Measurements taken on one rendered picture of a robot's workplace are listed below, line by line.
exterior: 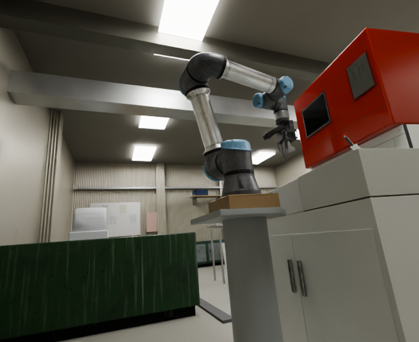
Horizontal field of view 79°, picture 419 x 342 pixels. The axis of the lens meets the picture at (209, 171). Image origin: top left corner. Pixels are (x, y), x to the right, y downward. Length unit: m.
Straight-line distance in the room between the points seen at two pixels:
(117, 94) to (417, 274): 3.65
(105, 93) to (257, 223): 3.30
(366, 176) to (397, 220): 0.15
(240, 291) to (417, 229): 0.55
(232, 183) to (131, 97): 3.12
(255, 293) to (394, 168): 0.57
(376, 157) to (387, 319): 0.45
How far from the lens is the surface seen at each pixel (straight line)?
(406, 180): 0.96
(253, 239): 0.88
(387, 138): 1.67
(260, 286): 0.90
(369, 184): 0.87
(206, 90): 1.18
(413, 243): 0.93
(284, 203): 1.27
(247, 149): 0.96
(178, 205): 9.22
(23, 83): 4.05
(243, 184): 0.91
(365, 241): 0.89
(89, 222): 5.17
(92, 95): 3.88
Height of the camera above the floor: 0.74
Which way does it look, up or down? 15 degrees up
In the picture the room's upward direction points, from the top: 5 degrees counter-clockwise
